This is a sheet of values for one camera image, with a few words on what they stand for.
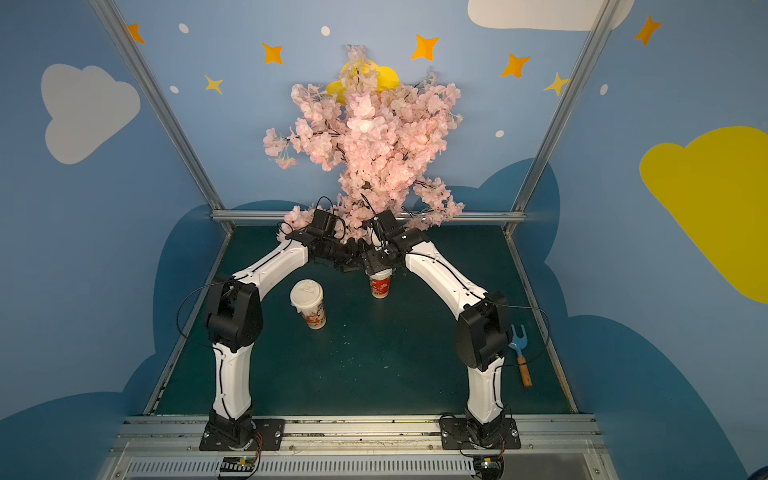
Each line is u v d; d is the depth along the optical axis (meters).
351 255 0.82
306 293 0.82
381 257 0.80
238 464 0.73
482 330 0.49
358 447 0.74
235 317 0.54
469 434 0.66
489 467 0.73
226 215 1.19
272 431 0.75
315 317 0.87
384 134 0.59
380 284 0.94
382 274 0.81
